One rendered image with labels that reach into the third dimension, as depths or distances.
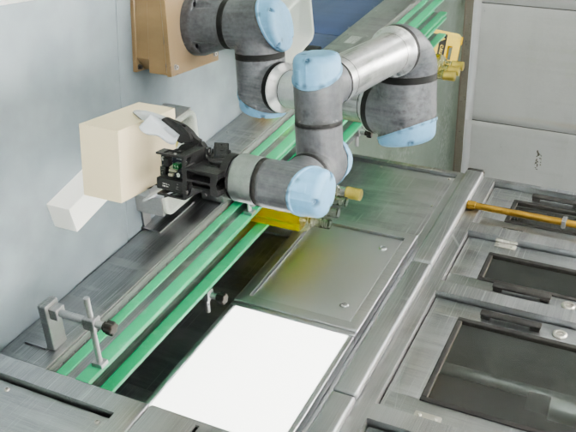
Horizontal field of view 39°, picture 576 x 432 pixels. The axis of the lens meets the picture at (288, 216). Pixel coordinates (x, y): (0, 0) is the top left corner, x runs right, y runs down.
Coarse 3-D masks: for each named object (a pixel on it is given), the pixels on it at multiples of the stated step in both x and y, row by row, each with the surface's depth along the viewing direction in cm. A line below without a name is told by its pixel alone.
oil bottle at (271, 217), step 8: (264, 208) 217; (256, 216) 220; (264, 216) 219; (272, 216) 217; (280, 216) 216; (288, 216) 215; (296, 216) 214; (272, 224) 219; (280, 224) 217; (288, 224) 216; (296, 224) 215; (304, 224) 214
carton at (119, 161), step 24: (96, 120) 130; (120, 120) 130; (96, 144) 128; (120, 144) 126; (144, 144) 132; (168, 144) 139; (96, 168) 129; (120, 168) 127; (144, 168) 133; (96, 192) 131; (120, 192) 129
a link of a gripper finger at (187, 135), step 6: (162, 120) 129; (168, 120) 130; (174, 120) 129; (174, 126) 129; (180, 126) 128; (186, 126) 129; (180, 132) 128; (186, 132) 128; (192, 132) 129; (180, 138) 129; (186, 138) 128; (192, 138) 128; (198, 138) 129
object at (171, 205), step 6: (186, 114) 196; (192, 114) 198; (180, 120) 194; (186, 120) 200; (192, 120) 200; (192, 126) 201; (180, 144) 205; (162, 198) 194; (168, 198) 203; (174, 198) 203; (168, 204) 200; (174, 204) 200; (180, 204) 201; (168, 210) 196; (174, 210) 199
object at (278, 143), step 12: (432, 0) 337; (420, 12) 324; (408, 24) 310; (288, 120) 238; (276, 132) 231; (288, 132) 232; (264, 144) 225; (276, 144) 225; (288, 144) 224; (264, 156) 219; (276, 156) 218
